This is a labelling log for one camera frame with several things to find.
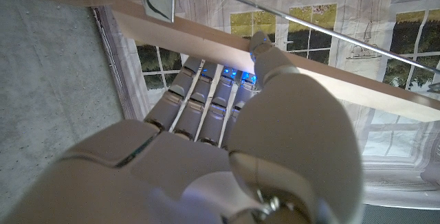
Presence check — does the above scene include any printed window backdrop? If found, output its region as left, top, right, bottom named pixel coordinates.
left=91, top=0, right=440, bottom=211

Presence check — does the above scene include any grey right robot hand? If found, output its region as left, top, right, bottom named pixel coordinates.
left=0, top=31, right=364, bottom=224

